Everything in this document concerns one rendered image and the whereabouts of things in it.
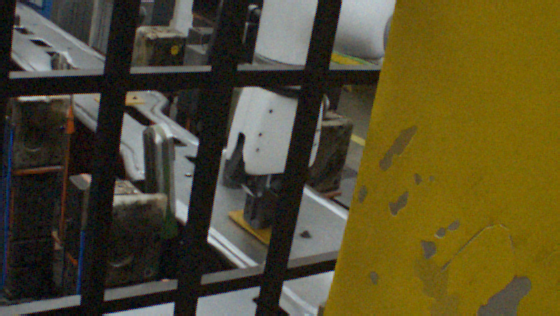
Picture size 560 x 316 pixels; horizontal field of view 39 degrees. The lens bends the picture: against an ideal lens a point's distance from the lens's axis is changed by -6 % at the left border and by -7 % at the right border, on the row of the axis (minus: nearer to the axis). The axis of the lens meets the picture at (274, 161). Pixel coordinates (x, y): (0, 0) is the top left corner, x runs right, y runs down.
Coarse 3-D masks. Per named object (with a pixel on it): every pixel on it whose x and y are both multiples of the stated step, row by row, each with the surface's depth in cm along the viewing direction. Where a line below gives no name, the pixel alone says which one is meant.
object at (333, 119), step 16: (336, 112) 128; (320, 128) 122; (336, 128) 124; (320, 144) 124; (336, 144) 126; (320, 160) 125; (336, 160) 128; (320, 176) 126; (336, 176) 128; (320, 192) 128; (336, 192) 129
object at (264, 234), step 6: (240, 210) 104; (234, 216) 102; (240, 216) 102; (264, 216) 101; (240, 222) 101; (246, 222) 101; (264, 222) 100; (246, 228) 100; (252, 228) 100; (264, 228) 100; (270, 228) 100; (258, 234) 98; (264, 234) 99; (270, 234) 99; (264, 240) 97
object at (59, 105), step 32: (64, 96) 121; (32, 128) 120; (64, 128) 123; (32, 160) 121; (64, 160) 125; (32, 192) 124; (0, 224) 126; (32, 224) 126; (32, 256) 128; (0, 288) 127; (32, 288) 130
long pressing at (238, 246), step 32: (32, 32) 171; (64, 32) 173; (32, 64) 148; (96, 64) 155; (96, 96) 137; (160, 96) 142; (128, 128) 126; (128, 160) 115; (224, 160) 121; (224, 192) 110; (224, 224) 101; (320, 224) 106; (224, 256) 95; (256, 256) 94; (288, 288) 89; (320, 288) 90
